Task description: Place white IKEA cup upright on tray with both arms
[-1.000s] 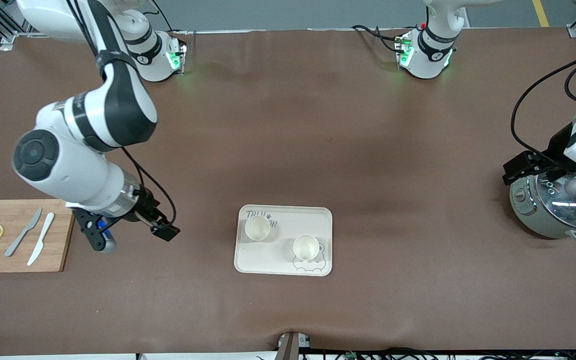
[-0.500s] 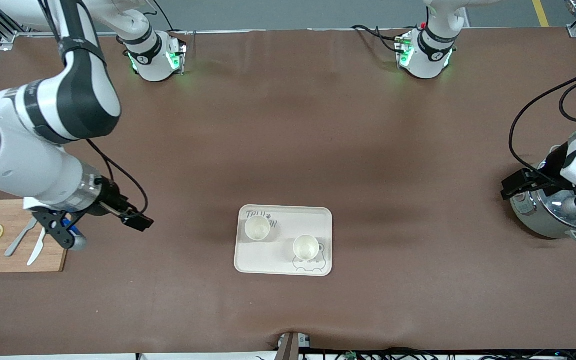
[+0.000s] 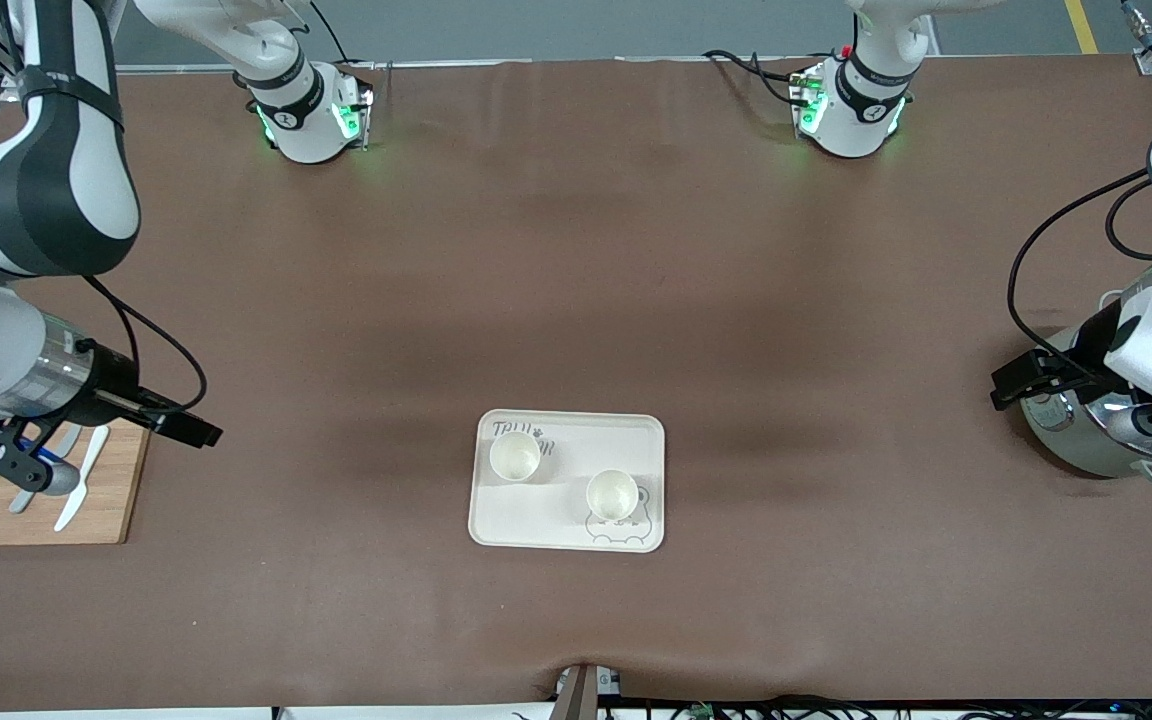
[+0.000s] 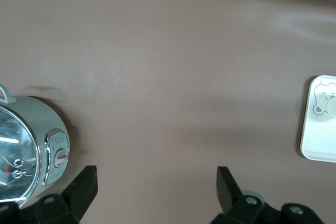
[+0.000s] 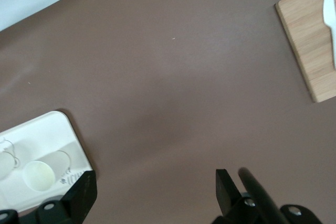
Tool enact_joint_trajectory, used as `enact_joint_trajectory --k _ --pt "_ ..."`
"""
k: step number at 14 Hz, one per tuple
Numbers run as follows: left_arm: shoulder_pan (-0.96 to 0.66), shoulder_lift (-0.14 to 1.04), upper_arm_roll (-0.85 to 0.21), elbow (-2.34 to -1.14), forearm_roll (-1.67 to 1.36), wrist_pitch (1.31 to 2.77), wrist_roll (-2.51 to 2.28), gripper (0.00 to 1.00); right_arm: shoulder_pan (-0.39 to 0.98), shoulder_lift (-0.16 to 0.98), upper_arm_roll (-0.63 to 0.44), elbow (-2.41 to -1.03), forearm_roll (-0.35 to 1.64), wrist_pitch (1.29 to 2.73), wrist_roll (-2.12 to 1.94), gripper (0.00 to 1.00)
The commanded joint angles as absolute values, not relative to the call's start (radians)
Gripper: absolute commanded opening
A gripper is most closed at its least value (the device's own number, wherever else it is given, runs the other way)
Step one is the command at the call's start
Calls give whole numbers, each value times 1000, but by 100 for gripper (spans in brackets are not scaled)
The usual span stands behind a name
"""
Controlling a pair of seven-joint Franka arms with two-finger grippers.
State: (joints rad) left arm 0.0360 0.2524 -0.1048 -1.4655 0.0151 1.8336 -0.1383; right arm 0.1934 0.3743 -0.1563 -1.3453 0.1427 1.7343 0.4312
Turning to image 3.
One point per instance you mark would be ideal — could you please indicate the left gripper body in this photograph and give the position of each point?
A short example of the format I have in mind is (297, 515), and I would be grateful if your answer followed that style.
(1093, 345)

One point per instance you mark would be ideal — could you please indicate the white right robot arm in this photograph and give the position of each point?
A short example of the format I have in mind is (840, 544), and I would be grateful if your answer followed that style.
(36, 200)

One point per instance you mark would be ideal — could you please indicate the grey plastic knife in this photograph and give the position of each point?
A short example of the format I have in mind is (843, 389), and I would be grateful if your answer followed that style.
(21, 503)

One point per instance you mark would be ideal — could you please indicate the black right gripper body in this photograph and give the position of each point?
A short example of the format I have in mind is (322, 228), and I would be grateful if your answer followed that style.
(114, 389)

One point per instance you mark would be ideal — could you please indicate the wooden cutting board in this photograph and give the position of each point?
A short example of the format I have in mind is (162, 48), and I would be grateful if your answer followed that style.
(116, 500)

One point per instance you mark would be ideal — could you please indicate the white plastic knife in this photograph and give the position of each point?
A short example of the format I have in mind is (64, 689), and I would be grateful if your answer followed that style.
(68, 512)

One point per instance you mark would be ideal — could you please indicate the glass pot lid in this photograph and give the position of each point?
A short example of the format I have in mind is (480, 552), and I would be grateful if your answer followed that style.
(1096, 412)

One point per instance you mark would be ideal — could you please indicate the grey metal bracket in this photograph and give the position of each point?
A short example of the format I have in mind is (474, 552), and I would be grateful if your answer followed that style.
(581, 700)

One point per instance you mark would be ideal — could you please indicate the white plastic cup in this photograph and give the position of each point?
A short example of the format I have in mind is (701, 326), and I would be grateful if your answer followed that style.
(612, 495)
(516, 458)

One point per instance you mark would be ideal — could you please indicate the brown table mat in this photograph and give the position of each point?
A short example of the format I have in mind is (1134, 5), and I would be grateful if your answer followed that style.
(576, 250)

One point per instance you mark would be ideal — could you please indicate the grey-green electric pot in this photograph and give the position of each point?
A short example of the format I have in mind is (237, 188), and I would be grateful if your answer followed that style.
(1066, 450)

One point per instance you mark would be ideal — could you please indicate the cream tray with bear print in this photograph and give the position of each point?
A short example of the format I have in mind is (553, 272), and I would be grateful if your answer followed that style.
(536, 520)

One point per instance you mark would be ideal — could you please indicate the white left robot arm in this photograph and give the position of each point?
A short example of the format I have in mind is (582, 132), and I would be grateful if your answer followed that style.
(856, 125)

